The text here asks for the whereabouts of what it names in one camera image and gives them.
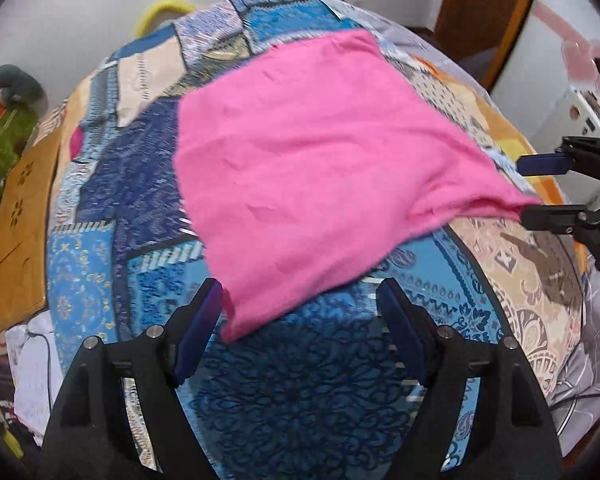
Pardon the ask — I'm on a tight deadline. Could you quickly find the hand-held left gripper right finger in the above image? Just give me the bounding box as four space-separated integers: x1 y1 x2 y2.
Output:
377 277 566 480

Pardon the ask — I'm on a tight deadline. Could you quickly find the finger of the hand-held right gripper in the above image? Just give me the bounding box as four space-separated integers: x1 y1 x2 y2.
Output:
519 195 600 272
517 135 600 184

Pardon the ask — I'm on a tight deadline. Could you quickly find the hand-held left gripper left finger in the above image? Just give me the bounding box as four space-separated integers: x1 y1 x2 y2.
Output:
40 277 225 480

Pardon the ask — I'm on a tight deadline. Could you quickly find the pink knit garment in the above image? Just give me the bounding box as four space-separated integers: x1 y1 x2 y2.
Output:
172 29 539 344

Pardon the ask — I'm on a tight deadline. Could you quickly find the white cabinet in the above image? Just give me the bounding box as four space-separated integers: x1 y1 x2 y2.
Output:
529 85 600 162

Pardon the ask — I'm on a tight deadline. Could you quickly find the blue patchwork blanket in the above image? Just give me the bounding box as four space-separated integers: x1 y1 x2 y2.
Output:
45 0 589 480

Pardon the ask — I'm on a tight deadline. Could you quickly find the wooden door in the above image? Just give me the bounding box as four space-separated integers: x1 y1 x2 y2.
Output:
432 0 546 92

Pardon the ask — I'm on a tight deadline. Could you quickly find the white cloth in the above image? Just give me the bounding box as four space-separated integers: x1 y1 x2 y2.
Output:
2 310 67 437

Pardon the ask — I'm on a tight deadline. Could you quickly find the brown cardboard box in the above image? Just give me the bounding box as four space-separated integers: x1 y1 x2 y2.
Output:
0 130 66 334

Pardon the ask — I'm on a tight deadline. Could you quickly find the yellow green plastic item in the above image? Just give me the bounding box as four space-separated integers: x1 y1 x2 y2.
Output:
0 374 25 462

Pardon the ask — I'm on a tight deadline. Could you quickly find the grey green stuffed cloth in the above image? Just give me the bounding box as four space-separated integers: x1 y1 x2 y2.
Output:
0 64 49 111

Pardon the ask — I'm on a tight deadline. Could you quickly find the yellow plastic hoop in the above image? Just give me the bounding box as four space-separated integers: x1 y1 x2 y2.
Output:
134 0 199 39

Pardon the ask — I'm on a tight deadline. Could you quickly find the pink wall decoration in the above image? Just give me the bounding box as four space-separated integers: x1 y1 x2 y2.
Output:
532 1 600 82

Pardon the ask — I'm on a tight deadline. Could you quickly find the black cable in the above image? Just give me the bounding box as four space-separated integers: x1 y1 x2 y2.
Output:
549 389 600 411

